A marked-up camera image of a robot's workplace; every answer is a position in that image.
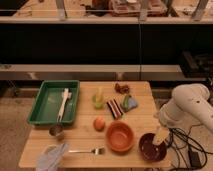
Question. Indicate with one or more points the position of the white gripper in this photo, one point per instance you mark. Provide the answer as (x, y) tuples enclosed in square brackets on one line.
[(160, 135)]

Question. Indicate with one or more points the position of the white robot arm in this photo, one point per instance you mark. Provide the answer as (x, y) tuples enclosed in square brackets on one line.
[(185, 99)]

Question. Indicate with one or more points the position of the white plastic utensil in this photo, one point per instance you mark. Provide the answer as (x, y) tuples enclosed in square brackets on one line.
[(65, 96)]

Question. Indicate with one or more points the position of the orange fruit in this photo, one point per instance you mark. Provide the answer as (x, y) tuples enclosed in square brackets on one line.
[(99, 123)]

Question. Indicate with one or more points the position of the brown crumpled object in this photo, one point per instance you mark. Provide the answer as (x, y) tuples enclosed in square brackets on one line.
[(122, 89)]

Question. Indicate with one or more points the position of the orange bowl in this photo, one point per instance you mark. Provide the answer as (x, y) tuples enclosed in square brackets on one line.
[(119, 137)]

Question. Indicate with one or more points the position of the black power adapter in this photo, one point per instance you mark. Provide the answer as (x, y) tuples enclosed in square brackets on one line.
[(194, 159)]

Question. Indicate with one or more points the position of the green yellow toy cup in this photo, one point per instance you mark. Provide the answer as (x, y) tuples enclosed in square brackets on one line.
[(97, 99)]

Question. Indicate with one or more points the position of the dark brown bowl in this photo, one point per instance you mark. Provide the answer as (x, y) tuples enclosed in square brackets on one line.
[(149, 151)]

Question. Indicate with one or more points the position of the green plastic tray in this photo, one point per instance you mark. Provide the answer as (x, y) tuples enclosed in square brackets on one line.
[(48, 102)]

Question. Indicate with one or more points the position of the wooden table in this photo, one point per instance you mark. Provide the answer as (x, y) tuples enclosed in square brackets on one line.
[(82, 135)]

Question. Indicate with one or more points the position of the black box on shelf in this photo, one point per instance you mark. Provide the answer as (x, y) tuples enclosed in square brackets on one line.
[(198, 66)]

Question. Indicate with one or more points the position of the metal fork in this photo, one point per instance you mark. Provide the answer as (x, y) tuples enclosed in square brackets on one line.
[(95, 151)]

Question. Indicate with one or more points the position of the light blue cloth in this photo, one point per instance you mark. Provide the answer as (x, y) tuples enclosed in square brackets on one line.
[(49, 161)]

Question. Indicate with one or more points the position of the striped dark block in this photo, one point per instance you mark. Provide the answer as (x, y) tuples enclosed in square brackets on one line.
[(115, 109)]

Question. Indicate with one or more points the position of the small metal cup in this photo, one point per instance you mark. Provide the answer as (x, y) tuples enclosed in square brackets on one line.
[(57, 132)]

